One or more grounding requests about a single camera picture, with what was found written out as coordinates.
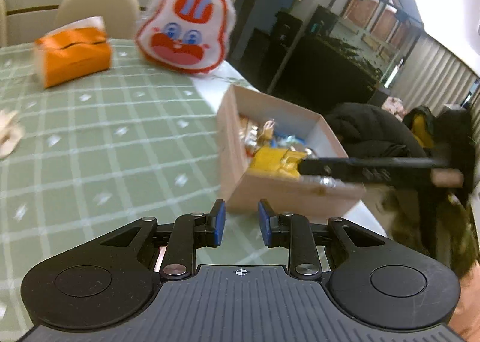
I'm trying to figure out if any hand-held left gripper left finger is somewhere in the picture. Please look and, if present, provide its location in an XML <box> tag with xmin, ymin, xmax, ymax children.
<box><xmin>100</xmin><ymin>199</ymin><xmax>226</xmax><ymax>280</ymax></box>

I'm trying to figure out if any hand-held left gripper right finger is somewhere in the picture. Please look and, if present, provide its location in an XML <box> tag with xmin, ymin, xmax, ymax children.
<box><xmin>258</xmin><ymin>199</ymin><xmax>391</xmax><ymax>281</ymax></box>

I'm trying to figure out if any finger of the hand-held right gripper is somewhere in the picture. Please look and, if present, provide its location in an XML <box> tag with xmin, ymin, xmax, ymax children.
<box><xmin>298</xmin><ymin>156</ymin><xmax>451</xmax><ymax>182</ymax></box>
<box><xmin>301</xmin><ymin>175</ymin><xmax>367</xmax><ymax>190</ymax></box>

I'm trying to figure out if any pink cardboard gift box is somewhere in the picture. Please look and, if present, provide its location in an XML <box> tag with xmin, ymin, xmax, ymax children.
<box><xmin>217</xmin><ymin>84</ymin><xmax>367</xmax><ymax>224</ymax></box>

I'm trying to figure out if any yellow snack packet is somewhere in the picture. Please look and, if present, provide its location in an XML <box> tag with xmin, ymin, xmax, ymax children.
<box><xmin>248</xmin><ymin>146</ymin><xmax>309</xmax><ymax>180</ymax></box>

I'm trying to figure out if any person's right forearm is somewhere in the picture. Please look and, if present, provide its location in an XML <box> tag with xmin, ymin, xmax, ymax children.
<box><xmin>447</xmin><ymin>262</ymin><xmax>480</xmax><ymax>342</ymax></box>

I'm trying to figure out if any person's right hand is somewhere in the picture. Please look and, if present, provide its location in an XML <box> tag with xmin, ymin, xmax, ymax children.
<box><xmin>430</xmin><ymin>169</ymin><xmax>464</xmax><ymax>188</ymax></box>

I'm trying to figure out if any yellow garment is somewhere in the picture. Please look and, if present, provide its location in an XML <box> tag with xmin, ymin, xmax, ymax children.
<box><xmin>407</xmin><ymin>106</ymin><xmax>436</xmax><ymax>148</ymax></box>

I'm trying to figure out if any black jacket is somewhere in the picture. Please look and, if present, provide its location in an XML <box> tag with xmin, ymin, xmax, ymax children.
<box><xmin>325</xmin><ymin>102</ymin><xmax>451</xmax><ymax>163</ymax></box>

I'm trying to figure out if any blue white snack packet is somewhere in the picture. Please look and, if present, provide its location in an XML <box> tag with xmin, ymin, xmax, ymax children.
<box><xmin>274</xmin><ymin>132</ymin><xmax>309</xmax><ymax>150</ymax></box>

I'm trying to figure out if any grey window curtain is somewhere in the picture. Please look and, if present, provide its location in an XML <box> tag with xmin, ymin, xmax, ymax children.
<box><xmin>388</xmin><ymin>31</ymin><xmax>480</xmax><ymax>115</ymax></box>

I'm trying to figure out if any olive fur-trimmed coat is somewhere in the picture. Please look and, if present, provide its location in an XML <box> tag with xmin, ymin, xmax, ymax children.
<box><xmin>375</xmin><ymin>186</ymin><xmax>474</xmax><ymax>280</ymax></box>

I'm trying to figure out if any clear packet of brown cookies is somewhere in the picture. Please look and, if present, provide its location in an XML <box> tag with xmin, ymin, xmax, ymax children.
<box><xmin>259</xmin><ymin>119</ymin><xmax>280</xmax><ymax>142</ymax></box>

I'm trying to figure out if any glass aquarium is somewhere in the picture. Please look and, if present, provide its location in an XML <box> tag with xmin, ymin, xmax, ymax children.
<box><xmin>298</xmin><ymin>32</ymin><xmax>380</xmax><ymax>92</ymax></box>

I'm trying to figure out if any green checked tablecloth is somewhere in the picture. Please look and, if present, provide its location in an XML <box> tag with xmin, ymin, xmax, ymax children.
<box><xmin>0</xmin><ymin>38</ymin><xmax>376</xmax><ymax>342</ymax></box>

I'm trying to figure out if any black floor cabinet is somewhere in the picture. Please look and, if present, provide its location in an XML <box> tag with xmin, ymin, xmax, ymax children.
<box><xmin>269</xmin><ymin>10</ymin><xmax>304</xmax><ymax>65</ymax></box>

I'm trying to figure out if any white red rabbit face bag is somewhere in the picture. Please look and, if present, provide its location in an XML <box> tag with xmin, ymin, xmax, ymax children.
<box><xmin>135</xmin><ymin>0</ymin><xmax>237</xmax><ymax>77</ymax></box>

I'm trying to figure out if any orange tissue box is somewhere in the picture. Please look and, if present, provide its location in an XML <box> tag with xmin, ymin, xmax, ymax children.
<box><xmin>34</xmin><ymin>16</ymin><xmax>113</xmax><ymax>90</ymax></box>

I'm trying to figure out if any beige dining chair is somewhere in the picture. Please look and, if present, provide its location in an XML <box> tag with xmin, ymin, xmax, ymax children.
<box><xmin>0</xmin><ymin>0</ymin><xmax>8</xmax><ymax>47</ymax></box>
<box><xmin>54</xmin><ymin>0</ymin><xmax>142</xmax><ymax>40</ymax></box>

